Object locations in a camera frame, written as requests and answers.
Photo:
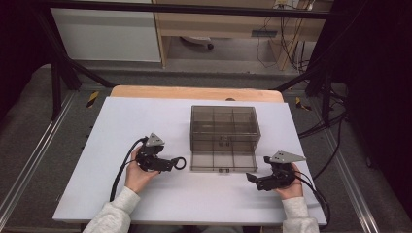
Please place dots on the black metal stand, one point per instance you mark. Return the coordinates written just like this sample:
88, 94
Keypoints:
56, 84
326, 93

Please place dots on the light wooden desk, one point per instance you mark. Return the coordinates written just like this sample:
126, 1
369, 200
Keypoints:
226, 24

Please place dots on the black metal crossbar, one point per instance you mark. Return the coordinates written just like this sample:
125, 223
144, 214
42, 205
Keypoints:
194, 9

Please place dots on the white foam board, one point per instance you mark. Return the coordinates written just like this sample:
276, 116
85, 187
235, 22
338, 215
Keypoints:
145, 116

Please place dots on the person's right hand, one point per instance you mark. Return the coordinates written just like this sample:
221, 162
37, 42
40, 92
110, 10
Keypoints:
291, 192

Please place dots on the wooden table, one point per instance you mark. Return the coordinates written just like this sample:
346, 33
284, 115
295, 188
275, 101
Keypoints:
194, 93

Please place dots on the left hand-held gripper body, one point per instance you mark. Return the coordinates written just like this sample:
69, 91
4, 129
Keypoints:
152, 161

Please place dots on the white office chair base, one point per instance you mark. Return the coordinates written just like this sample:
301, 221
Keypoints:
197, 39

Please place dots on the person's left hand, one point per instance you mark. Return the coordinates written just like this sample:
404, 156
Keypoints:
137, 179

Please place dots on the aluminium floor rail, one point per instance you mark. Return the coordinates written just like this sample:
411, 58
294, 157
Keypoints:
42, 142
350, 181

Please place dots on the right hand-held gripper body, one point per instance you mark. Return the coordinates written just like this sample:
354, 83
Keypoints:
278, 181

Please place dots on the white cabinet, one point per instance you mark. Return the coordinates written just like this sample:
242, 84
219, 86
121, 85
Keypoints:
103, 35

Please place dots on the yellow black tape strip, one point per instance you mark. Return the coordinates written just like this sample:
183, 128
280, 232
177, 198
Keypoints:
92, 98
301, 104

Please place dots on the transparent grey drawer box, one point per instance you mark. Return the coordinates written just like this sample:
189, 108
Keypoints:
223, 119

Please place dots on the black curtain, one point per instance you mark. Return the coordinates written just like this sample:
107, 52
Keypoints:
379, 81
16, 48

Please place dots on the blue power strip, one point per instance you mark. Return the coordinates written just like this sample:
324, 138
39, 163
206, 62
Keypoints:
264, 33

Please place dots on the transparent grey drawer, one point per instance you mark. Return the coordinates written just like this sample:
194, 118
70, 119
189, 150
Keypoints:
207, 161

